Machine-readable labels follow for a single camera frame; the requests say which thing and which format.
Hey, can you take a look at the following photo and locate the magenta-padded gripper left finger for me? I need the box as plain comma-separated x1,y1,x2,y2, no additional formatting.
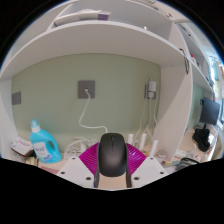
56,141,101,189

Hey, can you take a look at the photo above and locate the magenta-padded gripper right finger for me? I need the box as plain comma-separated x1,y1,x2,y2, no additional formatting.
124,142,169,189

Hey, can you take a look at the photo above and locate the black computer mouse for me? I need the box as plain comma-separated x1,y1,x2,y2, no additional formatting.
97,132,129,178

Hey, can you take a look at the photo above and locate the small round tin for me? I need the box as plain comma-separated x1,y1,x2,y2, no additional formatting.
155,149,168,164

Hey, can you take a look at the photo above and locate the white router with antennas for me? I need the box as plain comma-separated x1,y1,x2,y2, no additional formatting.
127,133,159,158

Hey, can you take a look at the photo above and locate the blue detergent bottle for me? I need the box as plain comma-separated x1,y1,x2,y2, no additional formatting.
29,119,63,164

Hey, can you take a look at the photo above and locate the black pencil case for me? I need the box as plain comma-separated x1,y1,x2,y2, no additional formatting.
174,157,201,172

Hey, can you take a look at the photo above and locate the stack of books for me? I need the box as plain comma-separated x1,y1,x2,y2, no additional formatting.
9,135,34,158

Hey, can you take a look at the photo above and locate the black cloth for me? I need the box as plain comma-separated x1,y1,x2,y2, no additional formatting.
192,127,212,153

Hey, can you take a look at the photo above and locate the black monitor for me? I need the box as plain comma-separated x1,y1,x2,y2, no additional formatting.
199,96,222,126

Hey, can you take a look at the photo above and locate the white cable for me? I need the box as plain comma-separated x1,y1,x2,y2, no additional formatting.
78,89,109,134

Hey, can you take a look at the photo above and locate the white wall charger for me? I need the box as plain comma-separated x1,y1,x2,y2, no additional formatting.
145,79,158,100

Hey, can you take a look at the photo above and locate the grey wall socket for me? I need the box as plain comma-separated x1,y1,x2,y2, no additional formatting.
77,79,96,100

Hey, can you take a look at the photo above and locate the grey switch plate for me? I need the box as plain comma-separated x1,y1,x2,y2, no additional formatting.
11,91,23,106

